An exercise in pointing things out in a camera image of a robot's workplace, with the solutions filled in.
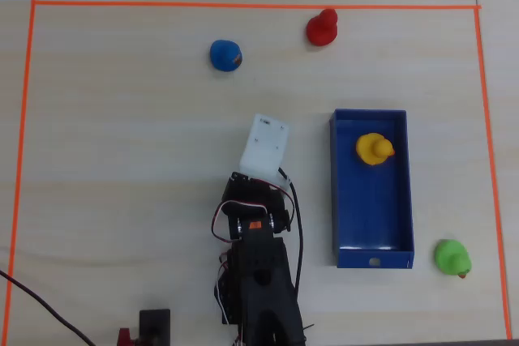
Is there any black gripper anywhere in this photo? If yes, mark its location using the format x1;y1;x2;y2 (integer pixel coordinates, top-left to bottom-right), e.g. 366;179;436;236
221;171;295;237

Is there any yellow rubber duck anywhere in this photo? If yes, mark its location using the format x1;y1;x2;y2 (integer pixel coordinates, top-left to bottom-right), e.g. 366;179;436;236
355;131;397;167

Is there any blue rectangular box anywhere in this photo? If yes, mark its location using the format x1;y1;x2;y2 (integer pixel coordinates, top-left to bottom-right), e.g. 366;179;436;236
328;107;416;271

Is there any blue rubber duck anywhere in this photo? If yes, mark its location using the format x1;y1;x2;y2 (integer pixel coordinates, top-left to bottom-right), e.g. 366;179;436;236
208;39;244;73

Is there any red rubber duck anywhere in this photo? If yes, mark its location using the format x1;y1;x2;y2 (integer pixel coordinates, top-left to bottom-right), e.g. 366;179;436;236
305;7;339;47

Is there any green rubber duck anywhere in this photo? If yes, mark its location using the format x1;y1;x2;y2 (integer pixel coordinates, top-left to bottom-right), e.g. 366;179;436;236
433;238;474;280

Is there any orange tape strip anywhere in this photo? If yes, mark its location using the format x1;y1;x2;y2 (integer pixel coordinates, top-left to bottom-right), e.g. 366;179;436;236
473;6;513;341
31;0;483;11
2;0;38;346

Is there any white red servo wire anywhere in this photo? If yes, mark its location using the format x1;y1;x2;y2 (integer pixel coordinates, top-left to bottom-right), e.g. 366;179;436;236
210;199;269;242

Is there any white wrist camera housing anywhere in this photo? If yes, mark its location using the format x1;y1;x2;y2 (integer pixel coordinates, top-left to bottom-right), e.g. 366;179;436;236
238;113;291;184

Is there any black camera cable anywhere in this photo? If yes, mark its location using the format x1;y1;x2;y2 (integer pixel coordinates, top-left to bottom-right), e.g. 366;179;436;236
277;166;306;295

